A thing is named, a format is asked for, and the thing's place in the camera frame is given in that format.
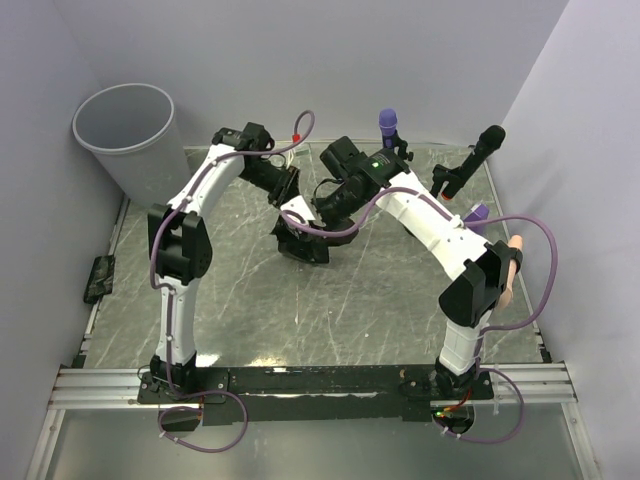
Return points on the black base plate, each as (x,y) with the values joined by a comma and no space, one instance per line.
(225,395)

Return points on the black microphone on stand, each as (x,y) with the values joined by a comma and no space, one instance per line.
(447,182)

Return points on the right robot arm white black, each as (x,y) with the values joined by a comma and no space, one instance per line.
(480,271)

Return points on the black trash bag roll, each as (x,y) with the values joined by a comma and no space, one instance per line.
(304,247)

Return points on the grey plastic trash bin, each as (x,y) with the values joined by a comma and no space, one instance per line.
(132,131)

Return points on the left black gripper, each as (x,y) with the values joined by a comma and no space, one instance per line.
(286,188)

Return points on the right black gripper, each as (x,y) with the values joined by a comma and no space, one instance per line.
(322,217)

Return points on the beige microphone on stand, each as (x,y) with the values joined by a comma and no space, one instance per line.
(516,241)

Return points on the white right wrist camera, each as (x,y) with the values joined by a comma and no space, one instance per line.
(298,210)

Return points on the purple box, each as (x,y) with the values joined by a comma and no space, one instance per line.
(474,217)

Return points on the aluminium rail frame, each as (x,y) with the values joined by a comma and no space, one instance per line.
(531,429)

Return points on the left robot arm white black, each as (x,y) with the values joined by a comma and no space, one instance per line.
(180,249)

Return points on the purple microphone on stand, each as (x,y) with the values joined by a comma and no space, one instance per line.
(387,121)

